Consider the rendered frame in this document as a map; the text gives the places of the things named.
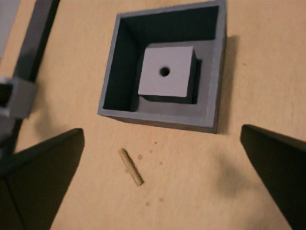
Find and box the white square plate with round hole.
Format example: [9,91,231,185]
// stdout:
[138,46,198,104]

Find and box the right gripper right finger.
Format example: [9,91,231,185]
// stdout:
[240,124,306,230]

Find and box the light wooden peg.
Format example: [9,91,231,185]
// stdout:
[117,148,142,187]

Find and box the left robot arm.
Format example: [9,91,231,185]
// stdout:
[0,80,12,106]

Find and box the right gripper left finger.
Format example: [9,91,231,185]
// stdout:
[0,128,85,230]

